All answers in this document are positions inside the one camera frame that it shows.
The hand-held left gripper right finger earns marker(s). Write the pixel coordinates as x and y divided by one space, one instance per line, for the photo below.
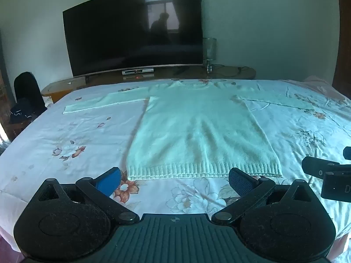
240 182

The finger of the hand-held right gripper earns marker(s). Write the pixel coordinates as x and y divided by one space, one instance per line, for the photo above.
319 166
347 153

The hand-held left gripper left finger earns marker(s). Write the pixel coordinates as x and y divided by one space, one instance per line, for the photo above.
110 181

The white knitted sweater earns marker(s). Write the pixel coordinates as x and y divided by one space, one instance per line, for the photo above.
201 126

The dark clothes pile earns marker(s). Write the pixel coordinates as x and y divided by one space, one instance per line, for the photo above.
23 111

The floral bed sheet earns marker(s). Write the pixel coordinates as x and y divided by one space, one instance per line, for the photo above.
82 134

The pink cloth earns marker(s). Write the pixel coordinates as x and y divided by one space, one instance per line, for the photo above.
320 83

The silver set-top box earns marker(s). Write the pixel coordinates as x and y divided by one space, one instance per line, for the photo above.
138 72

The dark wooden door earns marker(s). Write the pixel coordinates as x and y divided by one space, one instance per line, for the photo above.
342 38

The wooden television stand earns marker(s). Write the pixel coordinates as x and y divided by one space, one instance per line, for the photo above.
192 74

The black chair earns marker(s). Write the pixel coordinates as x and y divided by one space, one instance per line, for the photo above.
26 86

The glass cup on stand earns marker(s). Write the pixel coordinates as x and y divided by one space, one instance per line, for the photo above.
209 49

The large black television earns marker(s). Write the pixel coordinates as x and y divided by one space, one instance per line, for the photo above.
131 30

